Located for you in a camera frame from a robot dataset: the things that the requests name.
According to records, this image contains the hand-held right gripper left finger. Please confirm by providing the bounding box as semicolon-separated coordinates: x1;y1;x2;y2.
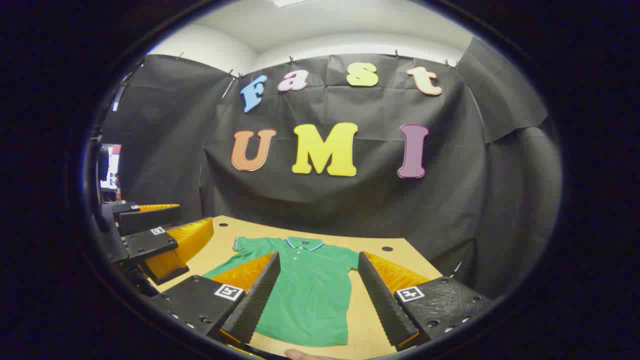
149;251;281;351

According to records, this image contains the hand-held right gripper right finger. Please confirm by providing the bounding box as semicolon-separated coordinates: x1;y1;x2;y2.
357;251;494;352

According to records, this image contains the computer monitor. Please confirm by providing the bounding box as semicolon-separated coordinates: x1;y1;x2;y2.
99;144;122;192

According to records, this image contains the green T-shirt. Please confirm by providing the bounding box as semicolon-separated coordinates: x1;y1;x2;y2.
201;236;361;348

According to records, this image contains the black backdrop cloth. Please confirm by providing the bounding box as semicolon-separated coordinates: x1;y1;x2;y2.
97;36;563;301

